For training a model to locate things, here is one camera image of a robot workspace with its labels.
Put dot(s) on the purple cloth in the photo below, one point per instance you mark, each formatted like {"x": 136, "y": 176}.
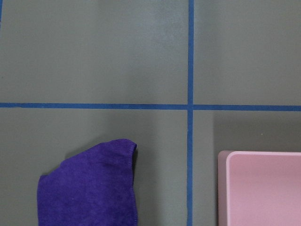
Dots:
{"x": 92, "y": 188}

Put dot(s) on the pink plastic bin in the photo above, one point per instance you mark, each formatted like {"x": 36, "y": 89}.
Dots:
{"x": 259, "y": 188}

